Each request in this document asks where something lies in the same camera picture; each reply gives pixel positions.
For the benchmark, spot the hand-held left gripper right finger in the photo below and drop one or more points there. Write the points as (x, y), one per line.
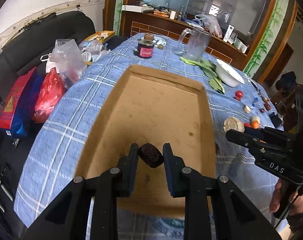
(167, 165)

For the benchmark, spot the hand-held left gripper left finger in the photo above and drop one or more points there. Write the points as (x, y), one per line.
(134, 160)

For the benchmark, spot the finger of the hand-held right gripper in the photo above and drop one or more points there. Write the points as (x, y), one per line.
(241, 137)
(252, 131)

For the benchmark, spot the pale corn cob piece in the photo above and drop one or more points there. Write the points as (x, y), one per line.
(255, 118)
(233, 125)
(247, 108)

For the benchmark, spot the dark dried date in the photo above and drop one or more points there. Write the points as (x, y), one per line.
(151, 157)

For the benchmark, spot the shallow cardboard box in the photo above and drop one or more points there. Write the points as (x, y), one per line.
(154, 110)

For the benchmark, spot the person's right forearm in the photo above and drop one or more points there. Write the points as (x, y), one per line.
(301, 227)

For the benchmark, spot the person's right hand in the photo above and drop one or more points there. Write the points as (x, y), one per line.
(275, 197)

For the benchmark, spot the small orange kumquat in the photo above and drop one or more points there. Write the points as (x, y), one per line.
(254, 124)

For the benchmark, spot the small red tomato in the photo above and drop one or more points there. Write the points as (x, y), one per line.
(247, 124)
(239, 94)

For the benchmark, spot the small black box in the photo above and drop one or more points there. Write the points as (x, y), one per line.
(275, 119)

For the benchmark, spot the black bag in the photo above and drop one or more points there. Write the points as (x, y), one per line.
(286, 80)

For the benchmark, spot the white bowl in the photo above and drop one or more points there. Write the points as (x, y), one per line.
(229, 72)

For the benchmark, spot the blue plaid tablecloth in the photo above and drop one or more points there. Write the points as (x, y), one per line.
(66, 130)

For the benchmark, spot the green leafy vegetable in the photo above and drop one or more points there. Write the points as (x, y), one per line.
(209, 70)

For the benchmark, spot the small white boxes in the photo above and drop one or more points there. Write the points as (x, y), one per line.
(240, 44)

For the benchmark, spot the tall white carton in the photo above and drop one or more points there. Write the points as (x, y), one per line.
(229, 33)

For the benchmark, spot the clear glass pitcher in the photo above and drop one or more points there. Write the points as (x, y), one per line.
(197, 43)

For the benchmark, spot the red plastic bag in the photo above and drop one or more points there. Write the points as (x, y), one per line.
(47, 97)

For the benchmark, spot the dark jar with red label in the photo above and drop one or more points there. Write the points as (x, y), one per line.
(146, 48)

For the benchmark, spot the pink translucent plastic bag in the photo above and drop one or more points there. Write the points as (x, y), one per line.
(210, 23)

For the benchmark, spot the clear bag of plastic cups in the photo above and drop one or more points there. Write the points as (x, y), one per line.
(94, 50)

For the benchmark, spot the round white and blue lid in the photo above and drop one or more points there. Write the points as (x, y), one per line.
(159, 41)

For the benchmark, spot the yellow printed box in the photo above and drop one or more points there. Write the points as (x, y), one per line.
(101, 35)

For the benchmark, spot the red and blue package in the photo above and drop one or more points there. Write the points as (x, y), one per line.
(16, 105)

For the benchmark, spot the white plastic bag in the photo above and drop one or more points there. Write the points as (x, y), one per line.
(47, 60)

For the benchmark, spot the wooden cabinet with glass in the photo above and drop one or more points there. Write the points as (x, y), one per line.
(166, 27)

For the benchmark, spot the metal phone stand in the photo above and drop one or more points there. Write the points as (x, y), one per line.
(5, 191)

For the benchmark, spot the dark metal bottle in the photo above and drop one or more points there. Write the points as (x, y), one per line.
(182, 11)

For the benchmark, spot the white cup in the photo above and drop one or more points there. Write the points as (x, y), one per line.
(172, 14)

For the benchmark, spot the flat white box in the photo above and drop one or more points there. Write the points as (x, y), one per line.
(134, 8)

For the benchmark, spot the black leather sofa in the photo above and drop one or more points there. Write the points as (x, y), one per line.
(29, 45)

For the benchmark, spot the black wall plug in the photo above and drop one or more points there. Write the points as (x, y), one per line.
(79, 7)

